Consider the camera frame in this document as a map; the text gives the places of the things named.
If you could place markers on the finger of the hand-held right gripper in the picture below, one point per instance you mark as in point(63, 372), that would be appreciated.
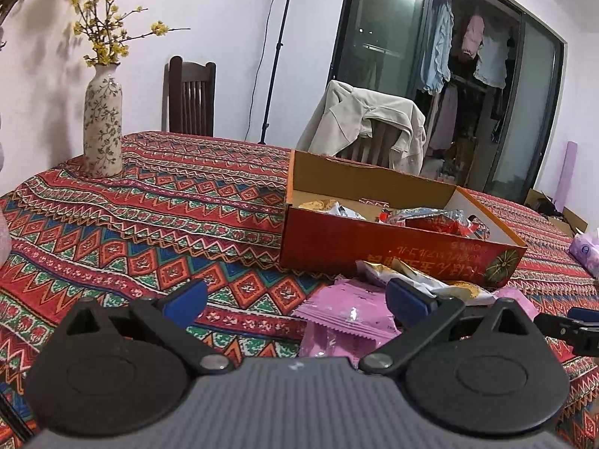
point(585, 312)
point(566, 332)

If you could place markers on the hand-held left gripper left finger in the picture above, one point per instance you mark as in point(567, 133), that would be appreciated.
point(187, 297)

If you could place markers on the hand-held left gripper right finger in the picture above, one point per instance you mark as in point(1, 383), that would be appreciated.
point(407, 301)

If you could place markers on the yellow white snack packet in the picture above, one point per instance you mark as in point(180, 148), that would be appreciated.
point(421, 280)

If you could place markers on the pink snack packet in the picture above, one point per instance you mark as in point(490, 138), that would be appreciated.
point(346, 306)
point(327, 344)
point(517, 301)

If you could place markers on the orange cardboard box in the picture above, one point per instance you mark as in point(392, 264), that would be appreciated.
point(374, 252)

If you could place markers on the red snack packet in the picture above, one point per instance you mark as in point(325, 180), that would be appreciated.
point(472, 229)
point(421, 220)

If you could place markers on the silver snack packet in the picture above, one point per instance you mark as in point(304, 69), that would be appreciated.
point(337, 209)

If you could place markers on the purple patterned plastic bag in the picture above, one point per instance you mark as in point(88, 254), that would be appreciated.
point(587, 250)

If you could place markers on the red patterned tablecloth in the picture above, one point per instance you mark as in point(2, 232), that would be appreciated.
point(164, 224)

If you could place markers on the open brown cardboard box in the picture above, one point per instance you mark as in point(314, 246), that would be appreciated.
point(543, 203)

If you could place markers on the purple yoga mat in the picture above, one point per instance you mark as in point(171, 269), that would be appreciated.
point(568, 173)

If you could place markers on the brown slatted chair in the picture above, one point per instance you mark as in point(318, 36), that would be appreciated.
point(374, 145)

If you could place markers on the pale pink hanging skirt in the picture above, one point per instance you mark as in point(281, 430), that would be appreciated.
point(444, 117)

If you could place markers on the floral ceramic vase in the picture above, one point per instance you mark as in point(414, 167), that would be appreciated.
point(103, 121)

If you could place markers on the beige jacket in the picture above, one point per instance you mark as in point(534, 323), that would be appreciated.
point(341, 117)

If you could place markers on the dark wooden chair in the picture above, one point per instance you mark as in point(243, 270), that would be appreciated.
point(192, 98)

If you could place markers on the white hanging top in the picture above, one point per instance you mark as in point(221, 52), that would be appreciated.
point(491, 65)

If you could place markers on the light blue hanging shirt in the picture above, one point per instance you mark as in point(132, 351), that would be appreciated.
point(437, 46)

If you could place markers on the studio light on stand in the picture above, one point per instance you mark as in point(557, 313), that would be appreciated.
point(281, 46)

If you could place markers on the glass sliding door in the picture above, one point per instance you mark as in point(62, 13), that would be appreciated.
point(374, 32)

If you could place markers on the pink hanging jacket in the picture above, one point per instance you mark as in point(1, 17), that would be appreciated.
point(472, 37)

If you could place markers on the yellow flower branches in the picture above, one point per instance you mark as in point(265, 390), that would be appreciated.
point(103, 32)

